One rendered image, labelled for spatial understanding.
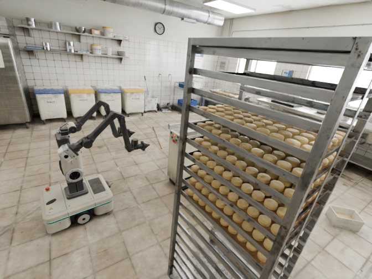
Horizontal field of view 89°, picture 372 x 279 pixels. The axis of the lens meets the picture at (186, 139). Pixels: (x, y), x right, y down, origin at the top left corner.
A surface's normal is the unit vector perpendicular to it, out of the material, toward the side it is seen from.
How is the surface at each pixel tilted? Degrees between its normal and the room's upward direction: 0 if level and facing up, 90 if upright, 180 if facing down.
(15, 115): 90
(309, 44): 90
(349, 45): 90
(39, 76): 90
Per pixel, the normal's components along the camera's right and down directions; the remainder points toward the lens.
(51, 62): 0.54, 0.39
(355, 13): -0.84, 0.15
